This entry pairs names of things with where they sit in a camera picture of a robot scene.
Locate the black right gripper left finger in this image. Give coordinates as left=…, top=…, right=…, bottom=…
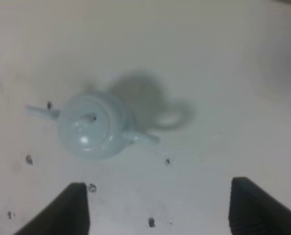
left=16, top=183, right=90, bottom=235

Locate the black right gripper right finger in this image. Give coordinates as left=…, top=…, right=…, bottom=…
left=228, top=177, right=291, bottom=235

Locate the blue porcelain teapot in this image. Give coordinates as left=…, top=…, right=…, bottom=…
left=26, top=92, right=160, bottom=159

